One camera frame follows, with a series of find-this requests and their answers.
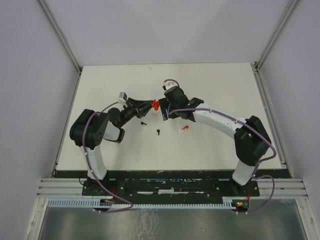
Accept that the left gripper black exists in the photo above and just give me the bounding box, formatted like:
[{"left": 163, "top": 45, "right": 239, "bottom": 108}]
[{"left": 118, "top": 97, "right": 155, "bottom": 127}]

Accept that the round orange earbud case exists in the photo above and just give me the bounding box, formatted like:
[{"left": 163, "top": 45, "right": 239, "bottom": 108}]
[{"left": 151, "top": 99, "right": 160, "bottom": 112}]

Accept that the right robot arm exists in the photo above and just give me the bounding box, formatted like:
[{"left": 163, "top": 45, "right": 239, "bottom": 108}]
[{"left": 159, "top": 83, "right": 277, "bottom": 196}]

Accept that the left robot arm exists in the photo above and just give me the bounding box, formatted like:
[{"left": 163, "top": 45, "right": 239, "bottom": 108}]
[{"left": 69, "top": 97, "right": 157, "bottom": 195}]

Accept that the right controller board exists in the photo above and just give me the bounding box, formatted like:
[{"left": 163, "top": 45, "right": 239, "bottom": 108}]
[{"left": 235, "top": 200, "right": 250, "bottom": 212}]

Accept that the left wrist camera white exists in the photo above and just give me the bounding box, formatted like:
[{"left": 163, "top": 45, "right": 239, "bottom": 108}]
[{"left": 117, "top": 92, "right": 128, "bottom": 106}]

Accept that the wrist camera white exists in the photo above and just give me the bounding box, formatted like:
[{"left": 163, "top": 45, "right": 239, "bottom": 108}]
[
  {"left": 162, "top": 79, "right": 180, "bottom": 91},
  {"left": 117, "top": 92, "right": 128, "bottom": 106}
]

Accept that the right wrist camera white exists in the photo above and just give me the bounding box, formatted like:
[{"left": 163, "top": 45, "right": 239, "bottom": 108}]
[{"left": 162, "top": 79, "right": 180, "bottom": 91}]

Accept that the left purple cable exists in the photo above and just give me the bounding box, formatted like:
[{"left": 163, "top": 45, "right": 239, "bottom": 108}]
[{"left": 81, "top": 99, "right": 135, "bottom": 215}]

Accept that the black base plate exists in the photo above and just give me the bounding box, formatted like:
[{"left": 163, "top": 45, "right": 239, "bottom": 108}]
[{"left": 82, "top": 178, "right": 260, "bottom": 198}]

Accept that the right aluminium corner post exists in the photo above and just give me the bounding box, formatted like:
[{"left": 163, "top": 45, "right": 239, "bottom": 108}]
[{"left": 253, "top": 0, "right": 301, "bottom": 73}]

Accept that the aluminium corner post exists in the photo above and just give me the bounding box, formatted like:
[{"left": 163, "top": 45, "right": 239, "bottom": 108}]
[
  {"left": 253, "top": 0, "right": 301, "bottom": 73},
  {"left": 36, "top": 0, "right": 82, "bottom": 73}
]

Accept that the white slotted cable duct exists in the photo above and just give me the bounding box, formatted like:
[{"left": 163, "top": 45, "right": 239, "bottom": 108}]
[{"left": 46, "top": 196, "right": 238, "bottom": 210}]

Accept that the left aluminium corner post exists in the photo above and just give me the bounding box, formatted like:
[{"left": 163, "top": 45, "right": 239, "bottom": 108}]
[{"left": 36, "top": 0, "right": 82, "bottom": 73}]

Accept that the aluminium frame rail front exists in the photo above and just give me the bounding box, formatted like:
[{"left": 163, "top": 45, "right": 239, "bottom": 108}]
[{"left": 37, "top": 178, "right": 308, "bottom": 200}]

